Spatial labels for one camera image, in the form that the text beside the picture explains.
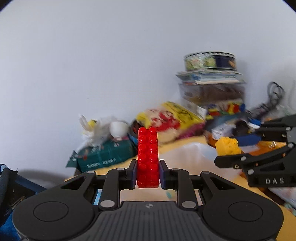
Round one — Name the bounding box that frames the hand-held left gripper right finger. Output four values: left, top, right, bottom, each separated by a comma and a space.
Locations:
159, 159, 247, 210

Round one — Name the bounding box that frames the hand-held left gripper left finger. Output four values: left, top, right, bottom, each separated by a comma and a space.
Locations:
50, 159, 138, 210

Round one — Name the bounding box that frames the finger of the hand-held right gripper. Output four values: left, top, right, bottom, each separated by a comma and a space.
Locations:
214, 143, 296, 176
236, 115, 296, 147

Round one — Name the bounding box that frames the yellow toy block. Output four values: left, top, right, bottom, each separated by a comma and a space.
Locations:
215, 137, 242, 156

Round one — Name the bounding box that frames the red toy block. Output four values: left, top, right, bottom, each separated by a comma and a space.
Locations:
137, 126, 160, 189

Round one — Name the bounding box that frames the black power adapter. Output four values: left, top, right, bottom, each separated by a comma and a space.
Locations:
232, 120, 251, 137

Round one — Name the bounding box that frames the orange box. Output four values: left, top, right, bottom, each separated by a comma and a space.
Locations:
206, 134, 288, 156

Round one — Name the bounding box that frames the small white carton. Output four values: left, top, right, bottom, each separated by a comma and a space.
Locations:
211, 124, 236, 139

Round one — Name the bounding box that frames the yellow tablecloth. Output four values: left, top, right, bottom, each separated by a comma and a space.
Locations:
65, 136, 296, 241

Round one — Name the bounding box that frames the green tissue pack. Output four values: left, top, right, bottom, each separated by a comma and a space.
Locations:
66, 138, 137, 173

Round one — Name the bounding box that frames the box of colourful toy blocks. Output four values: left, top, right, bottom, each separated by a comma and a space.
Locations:
206, 100, 247, 118

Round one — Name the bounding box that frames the light blue carton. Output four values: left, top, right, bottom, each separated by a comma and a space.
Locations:
92, 189, 103, 206

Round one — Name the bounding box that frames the white egg-shaped cup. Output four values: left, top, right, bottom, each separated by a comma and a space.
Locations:
110, 121, 129, 141

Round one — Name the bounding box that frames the pink plastic bag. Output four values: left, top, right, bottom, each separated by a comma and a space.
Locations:
178, 125, 206, 139

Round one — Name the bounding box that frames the white plastic bag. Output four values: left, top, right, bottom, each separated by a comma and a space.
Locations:
77, 113, 129, 149

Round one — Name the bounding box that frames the yellow plastic bag red print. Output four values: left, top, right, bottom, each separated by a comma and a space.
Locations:
135, 101, 206, 145

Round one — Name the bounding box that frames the clear plastic storage box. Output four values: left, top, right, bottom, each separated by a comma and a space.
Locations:
179, 82, 245, 109

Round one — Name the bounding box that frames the stack of books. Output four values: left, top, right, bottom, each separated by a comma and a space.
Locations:
176, 70, 245, 85

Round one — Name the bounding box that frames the round cookie tin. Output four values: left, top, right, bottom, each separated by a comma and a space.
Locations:
184, 51, 237, 71

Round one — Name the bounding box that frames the dark blue fabric bag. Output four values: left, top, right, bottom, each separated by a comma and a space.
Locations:
0, 163, 48, 241

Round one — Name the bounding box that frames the black cable bundle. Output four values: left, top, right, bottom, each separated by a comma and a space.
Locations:
251, 81, 285, 116

